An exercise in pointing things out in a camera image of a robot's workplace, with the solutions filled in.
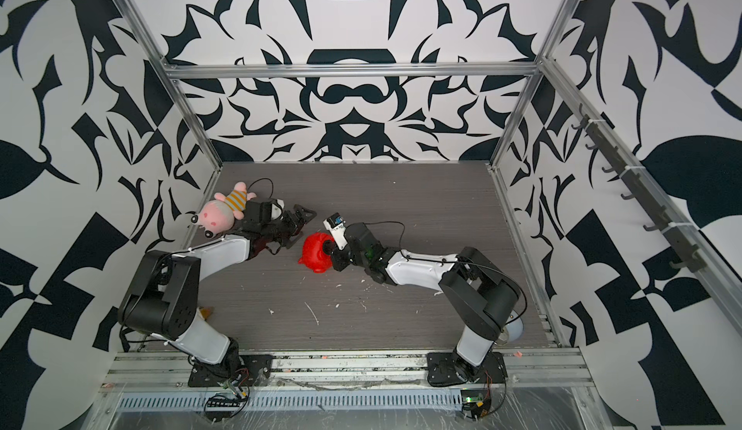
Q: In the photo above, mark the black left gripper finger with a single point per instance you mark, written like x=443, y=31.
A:
x=299, y=216
x=290, y=234

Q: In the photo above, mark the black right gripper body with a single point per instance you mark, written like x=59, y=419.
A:
x=341, y=257

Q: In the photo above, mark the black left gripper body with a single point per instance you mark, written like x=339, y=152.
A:
x=282, y=230

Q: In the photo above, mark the red piggy bank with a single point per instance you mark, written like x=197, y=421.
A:
x=312, y=255

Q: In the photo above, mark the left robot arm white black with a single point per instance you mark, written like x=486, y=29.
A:
x=162, y=299

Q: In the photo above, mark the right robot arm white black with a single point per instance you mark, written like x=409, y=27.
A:
x=481, y=294

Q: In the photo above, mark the pink plush pig toy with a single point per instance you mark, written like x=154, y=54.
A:
x=220, y=214

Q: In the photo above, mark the brown white plush toy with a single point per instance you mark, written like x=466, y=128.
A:
x=206, y=312

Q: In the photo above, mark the white dome object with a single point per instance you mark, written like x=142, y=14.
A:
x=512, y=331

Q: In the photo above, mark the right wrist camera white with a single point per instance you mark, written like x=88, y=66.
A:
x=335, y=225

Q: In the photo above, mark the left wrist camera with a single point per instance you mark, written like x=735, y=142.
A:
x=277, y=207

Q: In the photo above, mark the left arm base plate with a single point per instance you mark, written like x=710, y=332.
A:
x=214, y=375

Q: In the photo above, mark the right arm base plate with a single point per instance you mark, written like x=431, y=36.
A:
x=449, y=370

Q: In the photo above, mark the left circuit board with wires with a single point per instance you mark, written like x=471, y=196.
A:
x=229, y=398

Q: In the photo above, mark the circuit board with wires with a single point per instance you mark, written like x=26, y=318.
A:
x=229, y=398
x=477, y=405

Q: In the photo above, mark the white vented cable duct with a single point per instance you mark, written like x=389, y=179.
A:
x=285, y=401

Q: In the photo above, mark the right circuit board with wires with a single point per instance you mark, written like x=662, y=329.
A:
x=477, y=405

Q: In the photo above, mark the wall hook rail grey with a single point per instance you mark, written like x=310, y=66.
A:
x=681, y=235

